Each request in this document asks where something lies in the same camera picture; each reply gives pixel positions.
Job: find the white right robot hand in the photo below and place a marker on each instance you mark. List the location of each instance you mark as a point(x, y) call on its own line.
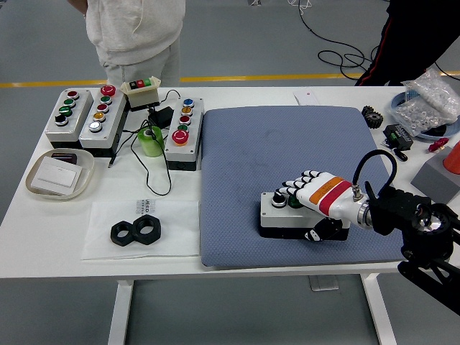
point(327, 197)

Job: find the four-button control box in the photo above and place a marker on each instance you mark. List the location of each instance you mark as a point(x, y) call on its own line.
point(276, 215)

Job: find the five-button box with blue button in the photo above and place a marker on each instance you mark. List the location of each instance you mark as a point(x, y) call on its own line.
point(181, 150)

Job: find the five-button box with white button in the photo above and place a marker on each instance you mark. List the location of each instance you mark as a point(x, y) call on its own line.
point(113, 119)

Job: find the blue-grey padded mat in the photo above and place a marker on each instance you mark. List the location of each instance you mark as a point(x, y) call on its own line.
point(251, 154)

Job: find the black module with green terminal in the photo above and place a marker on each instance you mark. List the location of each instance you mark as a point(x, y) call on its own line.
point(398, 139)

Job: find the black gear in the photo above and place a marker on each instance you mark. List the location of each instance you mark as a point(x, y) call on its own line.
point(372, 117)

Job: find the grey wedge block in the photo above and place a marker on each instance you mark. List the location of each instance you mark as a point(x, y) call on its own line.
point(429, 179)

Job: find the clear bag of metal washers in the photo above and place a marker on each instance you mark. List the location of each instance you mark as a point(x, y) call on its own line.
point(417, 115)

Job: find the small red part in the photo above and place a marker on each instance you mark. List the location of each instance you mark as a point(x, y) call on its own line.
point(437, 144)

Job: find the white table leg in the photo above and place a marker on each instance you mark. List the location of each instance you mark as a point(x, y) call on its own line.
point(120, 312)
point(379, 312)

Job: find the clear bag of white parts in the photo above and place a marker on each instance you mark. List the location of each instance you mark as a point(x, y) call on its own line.
point(427, 84)

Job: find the clear printed plastic bag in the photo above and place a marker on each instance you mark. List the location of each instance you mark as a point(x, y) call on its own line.
point(174, 233)

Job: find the green tape roll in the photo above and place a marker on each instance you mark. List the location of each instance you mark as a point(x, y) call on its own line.
point(154, 144)

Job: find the person in black trousers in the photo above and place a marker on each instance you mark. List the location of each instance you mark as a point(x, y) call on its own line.
point(413, 36)

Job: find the black power adapter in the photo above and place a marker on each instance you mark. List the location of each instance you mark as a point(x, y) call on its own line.
point(162, 115)

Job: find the large black hex nut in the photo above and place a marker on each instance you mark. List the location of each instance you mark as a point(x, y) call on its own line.
point(137, 234)

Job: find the small black hex nut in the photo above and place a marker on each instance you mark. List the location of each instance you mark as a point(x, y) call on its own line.
point(115, 236)

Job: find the beige oval tray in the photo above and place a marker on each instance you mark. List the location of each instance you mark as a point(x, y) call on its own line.
point(86, 169)

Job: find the grey box with black selector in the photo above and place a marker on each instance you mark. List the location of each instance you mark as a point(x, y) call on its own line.
point(82, 112)

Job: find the grey under-table bracket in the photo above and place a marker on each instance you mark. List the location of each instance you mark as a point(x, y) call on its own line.
point(324, 283)

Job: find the cream three-button switch box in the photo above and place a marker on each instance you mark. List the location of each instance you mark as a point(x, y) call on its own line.
point(143, 96)

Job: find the dark brown switch plate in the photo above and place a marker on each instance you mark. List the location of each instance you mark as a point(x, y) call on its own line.
point(64, 158)

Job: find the white wall switch plate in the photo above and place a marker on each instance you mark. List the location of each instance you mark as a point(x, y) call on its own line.
point(55, 177)

